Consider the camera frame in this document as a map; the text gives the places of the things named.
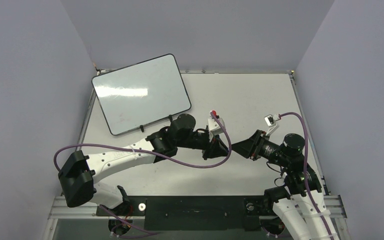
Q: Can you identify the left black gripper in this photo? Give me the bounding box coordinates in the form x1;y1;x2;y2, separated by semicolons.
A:
177;131;230;161

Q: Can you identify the black framed whiteboard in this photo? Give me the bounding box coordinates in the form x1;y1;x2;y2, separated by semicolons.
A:
91;53;192;136

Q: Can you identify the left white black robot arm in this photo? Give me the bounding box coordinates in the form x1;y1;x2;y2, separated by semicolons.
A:
56;111;232;215

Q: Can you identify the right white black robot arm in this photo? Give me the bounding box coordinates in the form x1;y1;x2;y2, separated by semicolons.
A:
232;130;339;240

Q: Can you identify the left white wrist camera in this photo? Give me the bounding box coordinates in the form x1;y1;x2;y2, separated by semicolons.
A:
207;110;225;139

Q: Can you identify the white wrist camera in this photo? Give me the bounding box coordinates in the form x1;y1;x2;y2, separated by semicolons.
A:
264;114;281;136
207;110;225;139

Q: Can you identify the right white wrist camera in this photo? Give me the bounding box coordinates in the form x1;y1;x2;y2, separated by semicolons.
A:
264;114;281;136

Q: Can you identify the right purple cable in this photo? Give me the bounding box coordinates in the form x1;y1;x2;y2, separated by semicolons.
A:
279;111;336;240

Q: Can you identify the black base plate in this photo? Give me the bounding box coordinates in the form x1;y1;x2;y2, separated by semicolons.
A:
113;195;277;232

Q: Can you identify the aluminium front rail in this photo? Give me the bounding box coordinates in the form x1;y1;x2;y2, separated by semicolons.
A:
48;195;347;220

